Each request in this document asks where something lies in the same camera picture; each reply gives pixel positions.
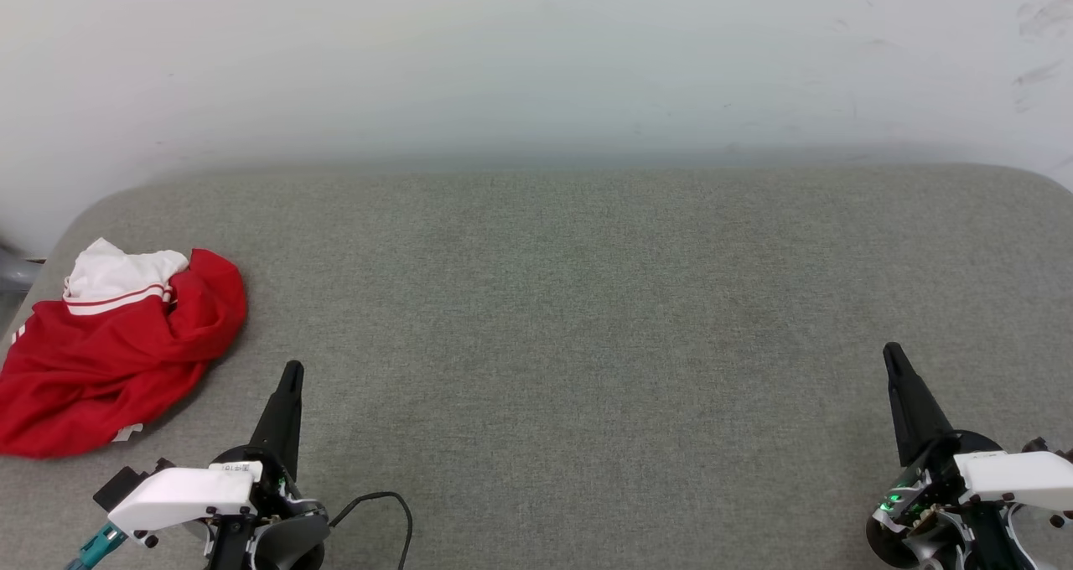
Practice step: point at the grey metal frame bar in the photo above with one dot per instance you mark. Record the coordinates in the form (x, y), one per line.
(15, 272)

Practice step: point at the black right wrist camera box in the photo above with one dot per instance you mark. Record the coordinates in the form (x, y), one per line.
(1041, 447)

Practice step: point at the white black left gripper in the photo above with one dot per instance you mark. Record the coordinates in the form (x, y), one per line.
(184, 494)

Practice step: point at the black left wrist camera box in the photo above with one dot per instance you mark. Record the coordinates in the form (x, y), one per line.
(121, 486)

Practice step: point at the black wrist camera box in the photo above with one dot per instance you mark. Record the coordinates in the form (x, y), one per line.
(121, 486)
(1041, 447)

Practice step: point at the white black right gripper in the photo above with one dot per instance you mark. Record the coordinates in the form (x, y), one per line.
(1006, 482)

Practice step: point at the red basketball jersey white trim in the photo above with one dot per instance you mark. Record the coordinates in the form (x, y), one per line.
(126, 360)

